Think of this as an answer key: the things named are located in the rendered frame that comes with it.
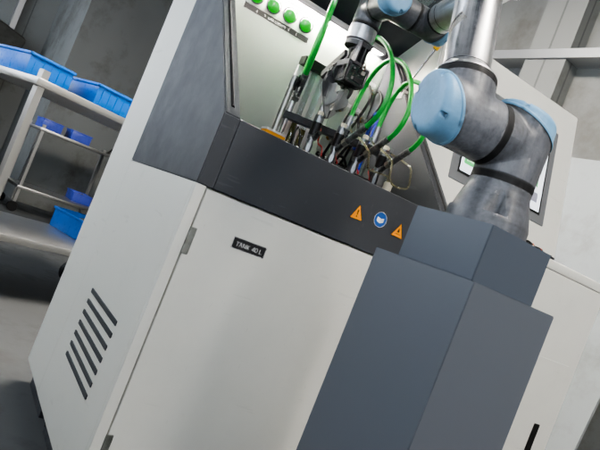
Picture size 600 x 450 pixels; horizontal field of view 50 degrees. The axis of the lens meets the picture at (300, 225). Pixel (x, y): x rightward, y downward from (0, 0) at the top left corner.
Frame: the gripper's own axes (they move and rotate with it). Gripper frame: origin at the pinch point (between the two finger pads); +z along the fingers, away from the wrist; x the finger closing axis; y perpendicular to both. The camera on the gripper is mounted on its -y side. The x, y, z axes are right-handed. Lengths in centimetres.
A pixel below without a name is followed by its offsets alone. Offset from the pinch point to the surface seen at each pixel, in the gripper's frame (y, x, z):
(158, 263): 19, -35, 50
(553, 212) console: -4, 100, -8
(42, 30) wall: -742, -25, -99
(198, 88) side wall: -0.3, -35.0, 9.3
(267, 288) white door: 22, -10, 48
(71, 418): 3, -35, 92
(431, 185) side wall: 13.6, 31.0, 7.1
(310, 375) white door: 22, 10, 64
